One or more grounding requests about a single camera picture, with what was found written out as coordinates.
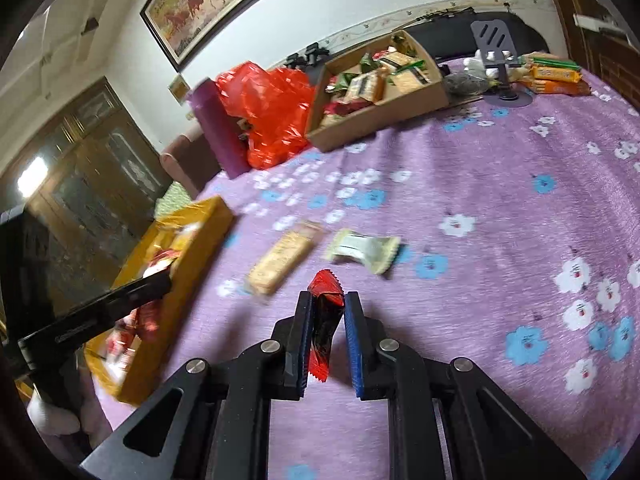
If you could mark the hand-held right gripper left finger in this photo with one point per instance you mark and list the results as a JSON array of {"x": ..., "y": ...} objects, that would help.
[{"x": 305, "y": 340}]

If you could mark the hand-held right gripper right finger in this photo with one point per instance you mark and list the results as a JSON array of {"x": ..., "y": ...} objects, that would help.
[{"x": 352, "y": 345}]

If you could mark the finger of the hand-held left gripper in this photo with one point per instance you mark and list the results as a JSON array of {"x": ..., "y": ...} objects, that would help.
[{"x": 110, "y": 305}]

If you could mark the pile of red snack packets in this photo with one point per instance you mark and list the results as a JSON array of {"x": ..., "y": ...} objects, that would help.
[{"x": 147, "y": 322}]

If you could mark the red snack packet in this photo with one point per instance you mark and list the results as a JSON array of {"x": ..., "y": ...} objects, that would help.
[{"x": 327, "y": 305}]

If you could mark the yellow biscuit packet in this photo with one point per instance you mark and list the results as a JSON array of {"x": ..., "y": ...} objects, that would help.
[{"x": 280, "y": 260}]

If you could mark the white green snack packet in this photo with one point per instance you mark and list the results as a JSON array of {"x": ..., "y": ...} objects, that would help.
[{"x": 365, "y": 250}]

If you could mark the yellow cardboard box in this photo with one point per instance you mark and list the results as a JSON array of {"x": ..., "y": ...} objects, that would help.
[{"x": 200, "y": 245}]

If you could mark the heap of assorted boxed snacks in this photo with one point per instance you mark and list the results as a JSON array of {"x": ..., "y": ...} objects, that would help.
[{"x": 365, "y": 85}]

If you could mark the person's left hand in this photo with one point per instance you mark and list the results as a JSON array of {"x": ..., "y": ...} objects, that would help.
[{"x": 55, "y": 420}]

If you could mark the wooden glass cabinet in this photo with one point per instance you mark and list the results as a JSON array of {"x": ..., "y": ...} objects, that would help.
[{"x": 90, "y": 185}]

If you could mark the green patterned cushion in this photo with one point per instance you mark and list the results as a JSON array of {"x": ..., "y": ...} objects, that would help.
[{"x": 172, "y": 202}]

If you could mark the brown chair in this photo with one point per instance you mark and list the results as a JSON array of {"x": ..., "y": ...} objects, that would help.
[{"x": 185, "y": 165}]

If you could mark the purple floral tablecloth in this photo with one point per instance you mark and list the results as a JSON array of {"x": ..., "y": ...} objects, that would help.
[{"x": 475, "y": 185}]

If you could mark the purple box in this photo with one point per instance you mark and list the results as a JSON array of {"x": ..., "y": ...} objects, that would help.
[{"x": 220, "y": 130}]

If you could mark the brown cardboard box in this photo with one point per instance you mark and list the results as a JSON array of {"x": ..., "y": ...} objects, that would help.
[{"x": 380, "y": 120}]

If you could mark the red plastic bag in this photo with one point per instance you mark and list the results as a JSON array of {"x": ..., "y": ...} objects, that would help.
[{"x": 270, "y": 105}]

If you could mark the dark seed bag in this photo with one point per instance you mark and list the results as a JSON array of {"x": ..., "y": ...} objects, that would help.
[{"x": 465, "y": 85}]

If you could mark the black small device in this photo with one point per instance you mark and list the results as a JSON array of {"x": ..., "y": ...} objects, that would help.
[{"x": 310, "y": 55}]

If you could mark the white wrapped candies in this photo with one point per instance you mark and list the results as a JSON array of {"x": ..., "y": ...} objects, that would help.
[{"x": 475, "y": 65}]

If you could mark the black sofa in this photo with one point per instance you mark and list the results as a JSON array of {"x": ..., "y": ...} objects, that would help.
[{"x": 450, "y": 40}]

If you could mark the grey phone stand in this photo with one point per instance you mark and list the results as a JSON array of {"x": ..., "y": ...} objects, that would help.
[{"x": 492, "y": 35}]

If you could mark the green orange biscuit packet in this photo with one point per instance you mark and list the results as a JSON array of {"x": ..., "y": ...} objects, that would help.
[{"x": 555, "y": 61}]

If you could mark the yellow wall plate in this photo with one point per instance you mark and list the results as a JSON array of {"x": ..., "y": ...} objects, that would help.
[{"x": 178, "y": 89}]

